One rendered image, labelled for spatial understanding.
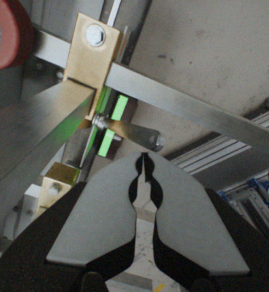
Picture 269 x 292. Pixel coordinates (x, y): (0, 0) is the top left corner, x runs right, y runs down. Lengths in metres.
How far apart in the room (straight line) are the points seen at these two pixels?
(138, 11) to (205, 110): 0.23
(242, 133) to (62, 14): 0.44
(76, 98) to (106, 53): 0.07
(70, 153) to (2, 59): 0.31
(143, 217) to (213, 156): 0.75
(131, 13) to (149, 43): 0.70
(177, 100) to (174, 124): 0.95
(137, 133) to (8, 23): 0.17
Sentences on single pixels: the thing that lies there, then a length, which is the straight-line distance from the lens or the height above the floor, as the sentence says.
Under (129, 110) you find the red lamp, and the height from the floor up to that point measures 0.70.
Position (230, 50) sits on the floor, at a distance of 1.21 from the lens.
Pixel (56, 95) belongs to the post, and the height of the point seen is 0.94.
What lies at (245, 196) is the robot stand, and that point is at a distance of 1.14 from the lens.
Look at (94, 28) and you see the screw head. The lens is 0.24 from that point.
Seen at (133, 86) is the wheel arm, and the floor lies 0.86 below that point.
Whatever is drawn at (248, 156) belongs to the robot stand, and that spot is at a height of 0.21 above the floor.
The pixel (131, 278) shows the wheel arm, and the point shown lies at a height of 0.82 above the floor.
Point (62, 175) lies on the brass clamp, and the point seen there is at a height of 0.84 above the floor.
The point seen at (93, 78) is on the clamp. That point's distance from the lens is 0.26.
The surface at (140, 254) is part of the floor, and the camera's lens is 2.06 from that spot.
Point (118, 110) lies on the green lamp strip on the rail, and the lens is 0.44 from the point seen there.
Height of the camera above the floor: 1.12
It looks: 62 degrees down
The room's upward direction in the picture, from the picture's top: 175 degrees counter-clockwise
